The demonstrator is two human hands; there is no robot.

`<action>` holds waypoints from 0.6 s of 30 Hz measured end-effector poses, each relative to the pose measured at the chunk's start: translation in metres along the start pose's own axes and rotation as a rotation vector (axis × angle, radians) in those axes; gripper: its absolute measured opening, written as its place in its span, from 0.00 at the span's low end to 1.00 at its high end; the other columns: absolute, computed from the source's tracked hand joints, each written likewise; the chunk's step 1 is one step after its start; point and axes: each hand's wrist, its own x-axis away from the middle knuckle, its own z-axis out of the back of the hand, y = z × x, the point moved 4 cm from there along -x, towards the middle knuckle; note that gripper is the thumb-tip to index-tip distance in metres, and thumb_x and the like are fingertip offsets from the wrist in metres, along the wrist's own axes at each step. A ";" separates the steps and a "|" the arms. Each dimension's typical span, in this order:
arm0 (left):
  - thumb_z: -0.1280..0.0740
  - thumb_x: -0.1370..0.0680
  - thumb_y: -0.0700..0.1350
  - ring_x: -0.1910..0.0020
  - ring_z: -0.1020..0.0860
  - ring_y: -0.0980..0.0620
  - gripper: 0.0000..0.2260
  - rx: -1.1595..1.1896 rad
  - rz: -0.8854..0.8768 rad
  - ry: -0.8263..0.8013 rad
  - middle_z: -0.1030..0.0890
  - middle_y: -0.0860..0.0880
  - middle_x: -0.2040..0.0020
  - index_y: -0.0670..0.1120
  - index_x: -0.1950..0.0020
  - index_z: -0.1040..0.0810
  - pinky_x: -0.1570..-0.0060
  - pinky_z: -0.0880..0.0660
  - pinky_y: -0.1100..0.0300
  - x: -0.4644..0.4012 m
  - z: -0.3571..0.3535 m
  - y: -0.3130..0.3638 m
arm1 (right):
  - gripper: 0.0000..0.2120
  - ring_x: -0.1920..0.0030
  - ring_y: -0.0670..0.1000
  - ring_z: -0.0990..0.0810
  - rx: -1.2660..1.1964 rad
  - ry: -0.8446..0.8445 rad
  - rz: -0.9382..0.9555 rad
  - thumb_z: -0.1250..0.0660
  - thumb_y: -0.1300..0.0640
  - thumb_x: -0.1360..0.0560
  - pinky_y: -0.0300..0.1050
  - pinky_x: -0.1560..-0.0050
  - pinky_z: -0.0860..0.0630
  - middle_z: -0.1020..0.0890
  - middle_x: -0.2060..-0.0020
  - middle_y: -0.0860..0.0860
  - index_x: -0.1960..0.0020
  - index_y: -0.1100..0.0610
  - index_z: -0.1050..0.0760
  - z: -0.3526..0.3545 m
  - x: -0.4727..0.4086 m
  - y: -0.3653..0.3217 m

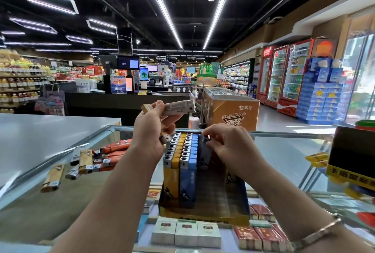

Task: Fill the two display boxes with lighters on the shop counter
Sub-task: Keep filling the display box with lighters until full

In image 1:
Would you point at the long ceiling light strip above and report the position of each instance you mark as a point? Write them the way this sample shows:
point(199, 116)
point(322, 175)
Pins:
point(161, 7)
point(220, 7)

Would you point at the stack of blue cartons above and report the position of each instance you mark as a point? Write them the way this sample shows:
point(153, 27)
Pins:
point(321, 95)

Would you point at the orange round sign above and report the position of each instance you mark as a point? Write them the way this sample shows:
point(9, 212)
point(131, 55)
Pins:
point(324, 48)

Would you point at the black checkout monitor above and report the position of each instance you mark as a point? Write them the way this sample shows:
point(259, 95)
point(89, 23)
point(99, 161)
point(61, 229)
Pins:
point(128, 62)

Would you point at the row of yellow lighters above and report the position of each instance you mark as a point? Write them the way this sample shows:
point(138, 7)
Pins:
point(171, 188)

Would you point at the black yellow display box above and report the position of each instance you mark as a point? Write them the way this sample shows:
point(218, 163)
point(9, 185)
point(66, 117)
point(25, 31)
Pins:
point(354, 150)

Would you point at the red drink fridge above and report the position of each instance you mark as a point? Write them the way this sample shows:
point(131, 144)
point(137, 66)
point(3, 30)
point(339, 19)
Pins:
point(277, 74)
point(265, 74)
point(296, 77)

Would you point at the glass display case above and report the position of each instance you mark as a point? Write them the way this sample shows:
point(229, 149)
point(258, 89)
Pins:
point(287, 156)

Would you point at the pile of yellow red lighters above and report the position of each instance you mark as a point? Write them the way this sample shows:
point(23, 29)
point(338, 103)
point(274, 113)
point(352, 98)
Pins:
point(114, 147)

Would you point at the small checkout screen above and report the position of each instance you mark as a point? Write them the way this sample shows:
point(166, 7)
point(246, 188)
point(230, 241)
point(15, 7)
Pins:
point(144, 74)

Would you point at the glass entrance doors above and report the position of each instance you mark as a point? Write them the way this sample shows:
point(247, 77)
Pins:
point(363, 68)

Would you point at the hanging plastic bags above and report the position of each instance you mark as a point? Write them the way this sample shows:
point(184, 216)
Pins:
point(50, 105)

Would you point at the open refrigerated chiller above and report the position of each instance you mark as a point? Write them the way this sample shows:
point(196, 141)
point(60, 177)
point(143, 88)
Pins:
point(237, 76)

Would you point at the brown cardboard carton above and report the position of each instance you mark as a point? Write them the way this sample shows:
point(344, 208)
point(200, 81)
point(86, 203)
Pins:
point(240, 115)

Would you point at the blue poster screen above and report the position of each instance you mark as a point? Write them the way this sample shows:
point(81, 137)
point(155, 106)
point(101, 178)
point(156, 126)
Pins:
point(118, 85)

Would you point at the black checkout counter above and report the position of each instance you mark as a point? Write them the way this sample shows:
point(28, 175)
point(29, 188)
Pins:
point(105, 106)

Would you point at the red green container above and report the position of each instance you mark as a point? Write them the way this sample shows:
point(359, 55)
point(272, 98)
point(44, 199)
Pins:
point(366, 124)

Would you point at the row of cigarette packs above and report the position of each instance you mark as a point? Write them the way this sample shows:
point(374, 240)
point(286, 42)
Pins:
point(187, 233)

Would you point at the person's right hand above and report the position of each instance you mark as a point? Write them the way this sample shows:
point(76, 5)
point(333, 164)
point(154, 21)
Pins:
point(237, 150)

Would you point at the grocery rack with bottles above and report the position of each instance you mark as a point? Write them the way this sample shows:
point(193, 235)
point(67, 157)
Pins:
point(23, 80)

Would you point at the person's left hand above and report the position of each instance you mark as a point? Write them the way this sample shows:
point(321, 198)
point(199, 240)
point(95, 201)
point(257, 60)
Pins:
point(149, 136)

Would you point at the blue yellow lighter display box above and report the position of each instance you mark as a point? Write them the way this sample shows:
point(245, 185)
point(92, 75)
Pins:
point(217, 203)

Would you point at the person's right forearm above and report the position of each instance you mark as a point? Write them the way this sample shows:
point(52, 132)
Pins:
point(293, 215)

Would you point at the person's left forearm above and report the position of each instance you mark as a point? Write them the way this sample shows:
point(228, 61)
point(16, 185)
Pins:
point(105, 209)

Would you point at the grey white patterned lighter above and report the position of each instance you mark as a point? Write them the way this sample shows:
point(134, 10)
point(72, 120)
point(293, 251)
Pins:
point(176, 107)
point(204, 156)

